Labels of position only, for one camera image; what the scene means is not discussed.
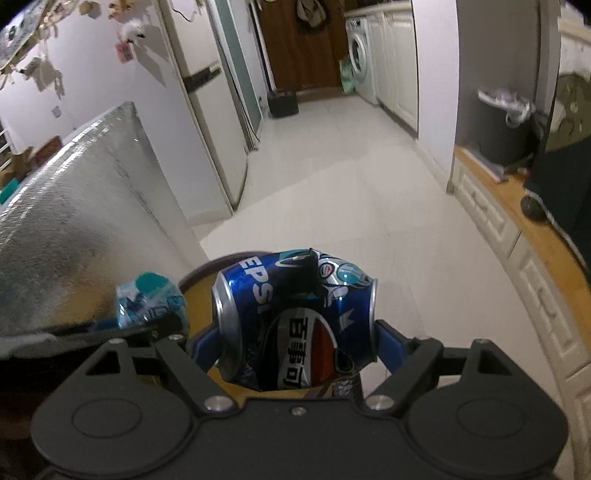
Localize green plastic bag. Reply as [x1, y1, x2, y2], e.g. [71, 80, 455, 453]
[339, 57, 356, 95]

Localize white fluffy sheep toy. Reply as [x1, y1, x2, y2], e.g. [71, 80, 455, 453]
[121, 19, 145, 44]

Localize hanging bag on door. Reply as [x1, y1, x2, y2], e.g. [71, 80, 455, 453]
[295, 0, 329, 29]

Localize white refrigerator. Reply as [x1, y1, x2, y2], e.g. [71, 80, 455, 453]
[159, 1, 247, 209]

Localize black bin by door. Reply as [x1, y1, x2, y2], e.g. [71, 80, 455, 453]
[267, 90, 298, 119]

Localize yellow round trash bin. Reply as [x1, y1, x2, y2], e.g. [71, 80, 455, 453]
[178, 251, 363, 406]

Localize white kitchen cabinets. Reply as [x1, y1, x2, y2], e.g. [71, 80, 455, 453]
[368, 5, 419, 133]

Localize grey bin with white bag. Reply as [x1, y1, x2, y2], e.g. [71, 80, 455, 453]
[474, 88, 539, 167]

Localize white cabinet with wooden top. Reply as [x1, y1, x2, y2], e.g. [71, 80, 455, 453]
[451, 147, 590, 479]

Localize teal white wrapper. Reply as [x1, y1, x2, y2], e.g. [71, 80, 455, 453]
[115, 272, 188, 333]

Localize crushed blue Pepsi can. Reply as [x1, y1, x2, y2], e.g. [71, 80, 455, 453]
[211, 248, 378, 391]

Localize black round object on cabinet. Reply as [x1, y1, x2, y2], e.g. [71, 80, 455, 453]
[520, 195, 547, 222]

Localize pink hanging card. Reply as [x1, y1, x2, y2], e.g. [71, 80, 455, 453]
[115, 41, 134, 64]

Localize black cardboard box on cabinet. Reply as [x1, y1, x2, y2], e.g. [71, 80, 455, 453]
[524, 73, 590, 275]

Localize dark brown entrance door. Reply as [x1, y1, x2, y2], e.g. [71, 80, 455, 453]
[256, 0, 349, 92]

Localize white front-load washing machine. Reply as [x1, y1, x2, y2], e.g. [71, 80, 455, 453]
[345, 17, 378, 105]

